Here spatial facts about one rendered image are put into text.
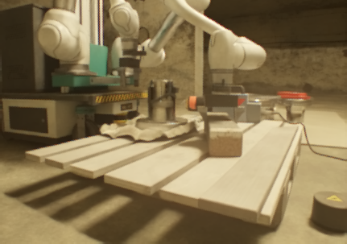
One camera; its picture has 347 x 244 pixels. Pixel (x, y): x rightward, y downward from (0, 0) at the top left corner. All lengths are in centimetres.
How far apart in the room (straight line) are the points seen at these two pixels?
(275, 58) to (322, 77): 177
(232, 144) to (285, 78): 933
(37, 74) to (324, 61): 937
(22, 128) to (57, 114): 30
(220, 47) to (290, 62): 918
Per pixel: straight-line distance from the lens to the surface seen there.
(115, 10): 119
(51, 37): 119
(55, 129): 146
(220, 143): 82
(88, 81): 143
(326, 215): 79
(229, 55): 98
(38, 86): 167
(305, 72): 1006
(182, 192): 57
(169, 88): 119
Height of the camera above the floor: 38
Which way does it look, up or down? 7 degrees down
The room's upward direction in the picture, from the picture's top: straight up
